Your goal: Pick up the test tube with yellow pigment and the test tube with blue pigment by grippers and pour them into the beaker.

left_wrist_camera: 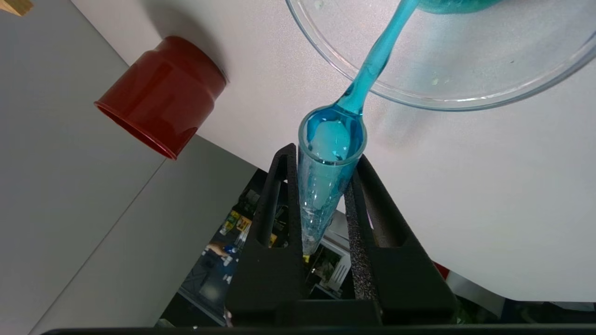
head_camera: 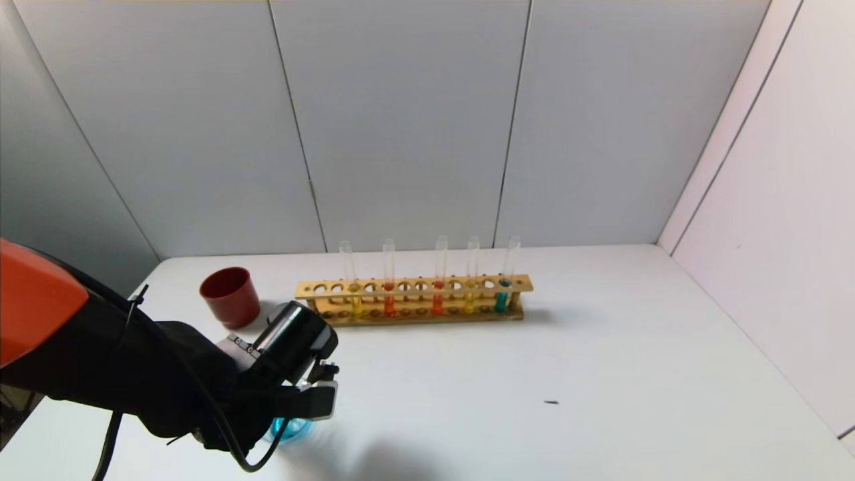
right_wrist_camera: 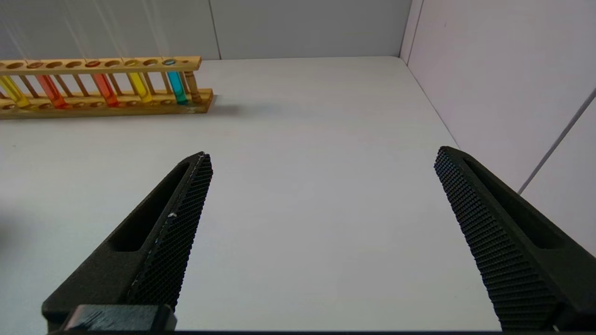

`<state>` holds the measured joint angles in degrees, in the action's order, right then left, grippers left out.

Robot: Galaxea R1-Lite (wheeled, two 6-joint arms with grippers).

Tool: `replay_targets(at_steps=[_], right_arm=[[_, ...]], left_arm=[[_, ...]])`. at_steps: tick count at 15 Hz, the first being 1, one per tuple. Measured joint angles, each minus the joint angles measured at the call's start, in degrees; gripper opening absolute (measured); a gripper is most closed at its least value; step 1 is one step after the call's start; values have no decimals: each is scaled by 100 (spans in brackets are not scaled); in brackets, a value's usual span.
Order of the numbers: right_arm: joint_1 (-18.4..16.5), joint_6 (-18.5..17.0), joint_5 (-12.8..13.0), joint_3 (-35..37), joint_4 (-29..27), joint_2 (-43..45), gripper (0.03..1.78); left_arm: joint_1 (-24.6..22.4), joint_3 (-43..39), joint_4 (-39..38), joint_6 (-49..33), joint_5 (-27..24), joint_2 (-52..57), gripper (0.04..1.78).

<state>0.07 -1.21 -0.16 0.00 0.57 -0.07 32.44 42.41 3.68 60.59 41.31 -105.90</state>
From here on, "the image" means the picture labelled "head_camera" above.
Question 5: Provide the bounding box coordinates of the glass test tube orange liquid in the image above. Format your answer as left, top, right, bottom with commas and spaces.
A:
432, 235, 449, 317
382, 238, 397, 319

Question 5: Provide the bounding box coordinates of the clear glass dish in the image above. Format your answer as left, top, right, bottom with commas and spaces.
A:
261, 414, 319, 447

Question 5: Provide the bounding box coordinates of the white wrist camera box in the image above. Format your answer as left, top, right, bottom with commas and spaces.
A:
294, 379, 339, 421

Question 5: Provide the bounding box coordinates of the glass test tube yellow liquid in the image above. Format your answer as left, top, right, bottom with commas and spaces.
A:
463, 236, 481, 315
339, 240, 366, 319

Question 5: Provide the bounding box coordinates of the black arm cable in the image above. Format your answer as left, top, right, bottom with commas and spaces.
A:
90, 267, 295, 474

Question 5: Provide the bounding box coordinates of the dark red plastic cup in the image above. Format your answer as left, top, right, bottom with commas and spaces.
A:
199, 267, 262, 330

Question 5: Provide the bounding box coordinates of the glass test tube teal liquid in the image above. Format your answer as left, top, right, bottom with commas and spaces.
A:
493, 235, 522, 315

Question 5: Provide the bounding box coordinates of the wooden test tube rack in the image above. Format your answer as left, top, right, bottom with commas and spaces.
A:
295, 274, 534, 329

